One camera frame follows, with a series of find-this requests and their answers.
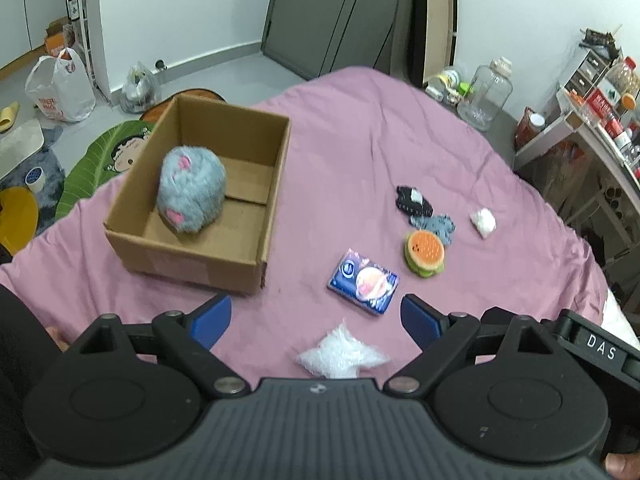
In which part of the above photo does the yellow slipper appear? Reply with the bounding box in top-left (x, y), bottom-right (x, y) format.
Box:
top-left (0, 101), bottom-right (21, 133)

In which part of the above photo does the white floor mat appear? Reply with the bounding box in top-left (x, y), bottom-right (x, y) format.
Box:
top-left (0, 119), bottom-right (45, 181)

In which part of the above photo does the wooden board with black frame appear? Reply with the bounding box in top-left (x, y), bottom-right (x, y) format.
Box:
top-left (410, 0), bottom-right (458, 88)

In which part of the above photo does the plastic bottle with grains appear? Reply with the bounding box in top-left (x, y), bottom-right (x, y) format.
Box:
top-left (605, 57), bottom-right (640, 106)

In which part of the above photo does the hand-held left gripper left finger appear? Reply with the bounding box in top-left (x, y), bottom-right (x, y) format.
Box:
top-left (70, 294), bottom-right (251, 401)

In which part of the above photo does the tape roll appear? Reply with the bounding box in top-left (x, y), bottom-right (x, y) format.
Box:
top-left (24, 165), bottom-right (47, 192)

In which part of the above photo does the orange rug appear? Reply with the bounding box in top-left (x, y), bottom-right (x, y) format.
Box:
top-left (139, 89), bottom-right (227, 123)

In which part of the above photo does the pink bed sheet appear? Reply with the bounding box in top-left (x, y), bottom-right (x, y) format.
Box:
top-left (0, 66), bottom-right (610, 391)

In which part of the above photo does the red box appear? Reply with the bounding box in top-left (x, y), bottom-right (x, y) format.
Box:
top-left (585, 89), bottom-right (621, 123)

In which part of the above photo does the red snack jar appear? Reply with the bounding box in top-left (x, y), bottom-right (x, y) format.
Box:
top-left (515, 106), bottom-right (546, 151)

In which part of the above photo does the small white bag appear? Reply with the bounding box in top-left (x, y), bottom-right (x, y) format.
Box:
top-left (469, 207), bottom-right (497, 239)

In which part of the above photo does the black sock with white patch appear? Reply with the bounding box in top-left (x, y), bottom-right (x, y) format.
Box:
top-left (396, 186), bottom-right (433, 219)

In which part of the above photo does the green leaf cartoon rug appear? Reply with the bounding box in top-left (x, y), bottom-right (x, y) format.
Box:
top-left (54, 119), bottom-right (156, 221)

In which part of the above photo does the brown cardboard box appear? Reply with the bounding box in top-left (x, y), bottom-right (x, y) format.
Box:
top-left (103, 92), bottom-right (292, 297)

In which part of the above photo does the clear plastic jar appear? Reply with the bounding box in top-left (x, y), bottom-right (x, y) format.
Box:
top-left (457, 57), bottom-right (514, 132)

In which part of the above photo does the person's right hand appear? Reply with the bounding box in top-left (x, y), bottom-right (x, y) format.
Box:
top-left (604, 451), bottom-right (640, 480)

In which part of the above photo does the white plastic shopping bag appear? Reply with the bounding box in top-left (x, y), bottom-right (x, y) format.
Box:
top-left (25, 47), bottom-right (97, 123)

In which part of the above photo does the grey-blue fuzzy rug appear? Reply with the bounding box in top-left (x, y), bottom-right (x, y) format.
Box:
top-left (0, 125), bottom-right (67, 211)

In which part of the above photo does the dark clear plastic bag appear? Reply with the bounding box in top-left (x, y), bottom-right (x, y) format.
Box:
top-left (119, 62), bottom-right (161, 114)

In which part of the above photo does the clear crinkled plastic bag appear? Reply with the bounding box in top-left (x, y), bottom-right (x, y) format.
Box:
top-left (297, 320), bottom-right (391, 380)

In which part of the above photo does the white narrow rack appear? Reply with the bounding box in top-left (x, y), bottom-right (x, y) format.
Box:
top-left (74, 0), bottom-right (97, 91)

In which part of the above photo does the grey plush toy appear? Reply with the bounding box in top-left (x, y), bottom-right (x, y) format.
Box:
top-left (156, 145), bottom-right (227, 234)

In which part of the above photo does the cluttered side shelf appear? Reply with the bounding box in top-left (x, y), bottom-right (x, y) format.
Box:
top-left (514, 87), bottom-right (640, 241)

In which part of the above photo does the blue tissue packet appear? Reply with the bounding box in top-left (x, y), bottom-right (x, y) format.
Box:
top-left (327, 248), bottom-right (401, 317)

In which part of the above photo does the person's dark clothing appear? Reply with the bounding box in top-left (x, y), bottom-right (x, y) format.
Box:
top-left (0, 285), bottom-right (56, 480)

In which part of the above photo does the small drawer organiser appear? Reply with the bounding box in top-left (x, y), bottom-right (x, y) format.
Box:
top-left (567, 50), bottom-right (616, 96)

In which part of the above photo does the white and yellow cup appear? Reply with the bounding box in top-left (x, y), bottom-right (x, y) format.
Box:
top-left (425, 67), bottom-right (461, 103)

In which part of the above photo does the grey-blue sock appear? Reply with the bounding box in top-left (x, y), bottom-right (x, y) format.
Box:
top-left (410, 214), bottom-right (457, 246)

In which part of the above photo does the dark dried decoration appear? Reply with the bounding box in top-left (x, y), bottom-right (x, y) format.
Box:
top-left (580, 27), bottom-right (623, 58)

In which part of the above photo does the burger-shaped soft toy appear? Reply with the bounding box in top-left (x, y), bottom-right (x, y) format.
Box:
top-left (403, 230), bottom-right (446, 278)

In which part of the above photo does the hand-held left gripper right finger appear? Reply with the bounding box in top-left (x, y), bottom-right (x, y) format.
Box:
top-left (385, 294), bottom-right (573, 396)

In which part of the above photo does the orange cardboard box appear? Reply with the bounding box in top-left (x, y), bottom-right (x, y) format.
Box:
top-left (44, 25), bottom-right (76, 57)

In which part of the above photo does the dark grey wardrobe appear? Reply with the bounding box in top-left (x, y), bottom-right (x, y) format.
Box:
top-left (261, 0), bottom-right (418, 81)

